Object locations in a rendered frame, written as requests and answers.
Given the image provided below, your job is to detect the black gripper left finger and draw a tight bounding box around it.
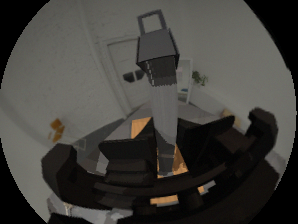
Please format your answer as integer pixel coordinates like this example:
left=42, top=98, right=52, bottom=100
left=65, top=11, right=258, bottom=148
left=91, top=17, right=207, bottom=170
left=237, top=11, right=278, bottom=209
left=98, top=117, right=158, bottom=179

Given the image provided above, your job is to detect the wooden board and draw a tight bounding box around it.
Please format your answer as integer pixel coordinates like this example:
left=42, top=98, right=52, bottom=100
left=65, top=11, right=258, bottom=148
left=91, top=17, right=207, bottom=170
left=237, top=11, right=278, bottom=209
left=130, top=117, right=205, bottom=204

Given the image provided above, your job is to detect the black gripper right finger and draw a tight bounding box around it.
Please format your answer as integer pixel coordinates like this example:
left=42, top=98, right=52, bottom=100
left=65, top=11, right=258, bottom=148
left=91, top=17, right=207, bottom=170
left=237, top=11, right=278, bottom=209
left=176, top=115, right=235, bottom=171

